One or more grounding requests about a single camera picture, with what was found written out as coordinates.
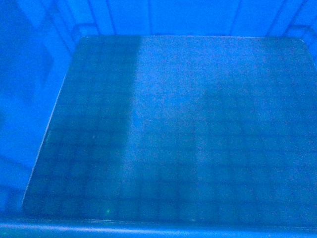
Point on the large blue plastic crate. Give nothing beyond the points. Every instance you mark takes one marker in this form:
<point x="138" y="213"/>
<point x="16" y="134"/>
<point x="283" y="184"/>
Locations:
<point x="158" y="118"/>

